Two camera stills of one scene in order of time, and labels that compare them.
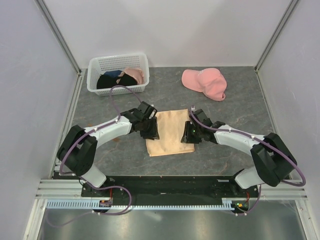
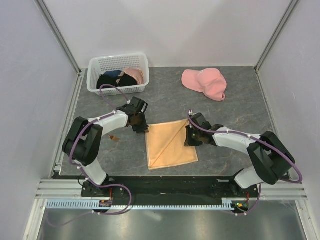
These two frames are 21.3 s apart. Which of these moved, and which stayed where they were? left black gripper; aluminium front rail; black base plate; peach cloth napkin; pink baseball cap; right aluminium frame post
Moved: peach cloth napkin; left black gripper
Stayed: right aluminium frame post; pink baseball cap; aluminium front rail; black base plate
